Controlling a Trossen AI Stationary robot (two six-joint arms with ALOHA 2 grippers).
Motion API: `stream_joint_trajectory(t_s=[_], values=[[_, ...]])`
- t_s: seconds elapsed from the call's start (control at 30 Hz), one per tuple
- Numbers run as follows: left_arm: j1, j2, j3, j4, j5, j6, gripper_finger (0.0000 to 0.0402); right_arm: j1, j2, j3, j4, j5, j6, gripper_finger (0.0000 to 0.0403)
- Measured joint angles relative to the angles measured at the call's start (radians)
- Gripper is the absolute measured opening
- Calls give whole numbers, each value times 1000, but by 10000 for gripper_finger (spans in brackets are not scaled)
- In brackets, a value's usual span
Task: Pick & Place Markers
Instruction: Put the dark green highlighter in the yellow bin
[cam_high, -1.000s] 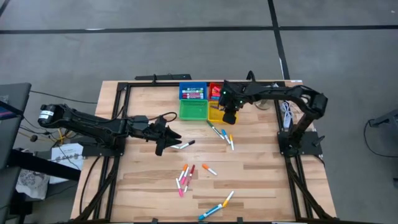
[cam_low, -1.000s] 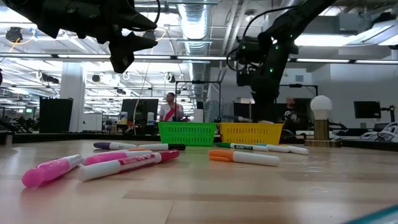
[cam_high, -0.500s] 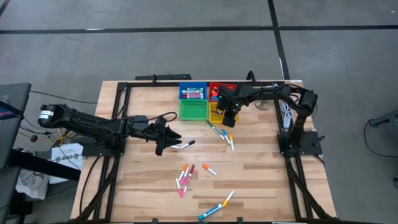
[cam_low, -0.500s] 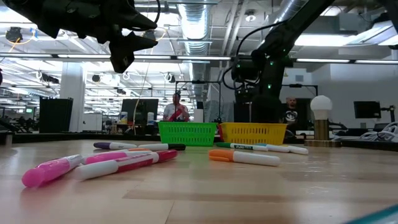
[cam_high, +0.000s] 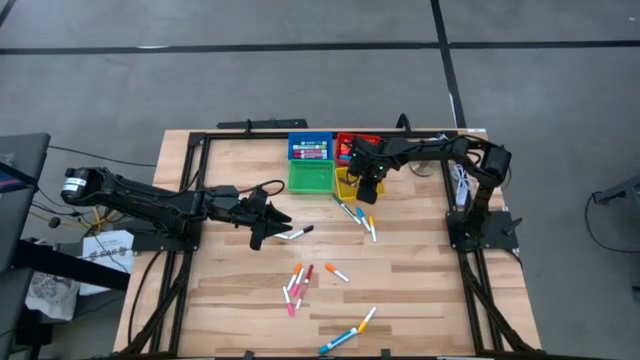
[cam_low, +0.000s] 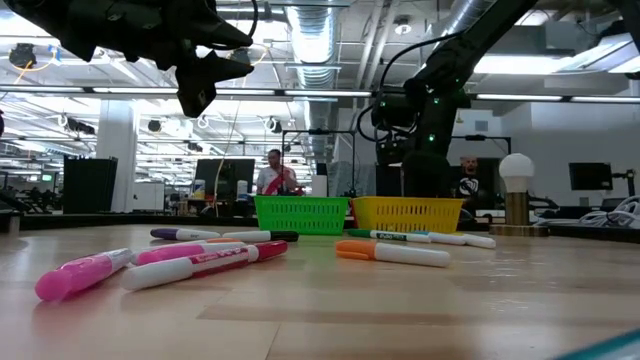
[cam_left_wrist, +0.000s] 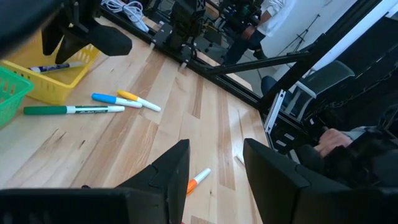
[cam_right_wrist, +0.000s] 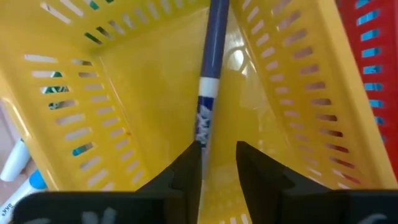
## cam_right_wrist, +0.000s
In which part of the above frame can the green thin marker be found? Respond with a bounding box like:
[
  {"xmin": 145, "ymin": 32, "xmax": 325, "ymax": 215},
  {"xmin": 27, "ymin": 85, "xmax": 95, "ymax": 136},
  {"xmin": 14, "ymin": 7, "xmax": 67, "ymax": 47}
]
[{"xmin": 0, "ymin": 139, "xmax": 32, "ymax": 183}]

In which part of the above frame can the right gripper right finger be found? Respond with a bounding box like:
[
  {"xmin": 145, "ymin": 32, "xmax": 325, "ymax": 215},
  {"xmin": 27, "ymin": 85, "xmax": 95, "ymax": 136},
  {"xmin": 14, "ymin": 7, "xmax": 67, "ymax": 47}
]
[{"xmin": 235, "ymin": 140, "xmax": 332, "ymax": 224}]

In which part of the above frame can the yellow plastic basket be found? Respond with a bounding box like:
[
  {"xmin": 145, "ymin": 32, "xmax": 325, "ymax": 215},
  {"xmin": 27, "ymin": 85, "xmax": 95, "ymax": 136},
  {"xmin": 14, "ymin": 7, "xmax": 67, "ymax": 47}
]
[{"xmin": 0, "ymin": 0, "xmax": 398, "ymax": 224}]

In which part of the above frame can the blue highlighter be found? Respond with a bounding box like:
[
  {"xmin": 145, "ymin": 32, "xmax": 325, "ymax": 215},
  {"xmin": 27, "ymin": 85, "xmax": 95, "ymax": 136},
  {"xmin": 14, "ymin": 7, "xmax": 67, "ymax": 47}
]
[{"xmin": 355, "ymin": 0, "xmax": 386, "ymax": 144}]

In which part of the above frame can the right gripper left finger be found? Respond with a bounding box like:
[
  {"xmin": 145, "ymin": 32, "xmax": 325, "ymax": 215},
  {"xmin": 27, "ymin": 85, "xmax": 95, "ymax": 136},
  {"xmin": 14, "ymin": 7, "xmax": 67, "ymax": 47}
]
[{"xmin": 136, "ymin": 140, "xmax": 203, "ymax": 224}]

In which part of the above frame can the green plastic basket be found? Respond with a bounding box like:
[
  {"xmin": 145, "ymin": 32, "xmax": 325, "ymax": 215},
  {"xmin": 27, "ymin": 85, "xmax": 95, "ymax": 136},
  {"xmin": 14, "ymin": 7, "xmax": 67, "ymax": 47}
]
[{"xmin": 40, "ymin": 0, "xmax": 116, "ymax": 111}]

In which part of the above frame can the red plastic basket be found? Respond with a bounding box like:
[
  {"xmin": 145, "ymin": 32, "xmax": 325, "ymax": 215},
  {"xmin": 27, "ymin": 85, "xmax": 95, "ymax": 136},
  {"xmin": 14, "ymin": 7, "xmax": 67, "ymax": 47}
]
[{"xmin": 335, "ymin": 0, "xmax": 398, "ymax": 181}]

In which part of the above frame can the navy thin marker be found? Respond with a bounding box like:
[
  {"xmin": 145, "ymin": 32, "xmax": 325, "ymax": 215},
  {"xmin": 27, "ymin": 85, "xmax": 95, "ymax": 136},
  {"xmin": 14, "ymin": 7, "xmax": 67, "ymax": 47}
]
[{"xmin": 193, "ymin": 0, "xmax": 231, "ymax": 175}]

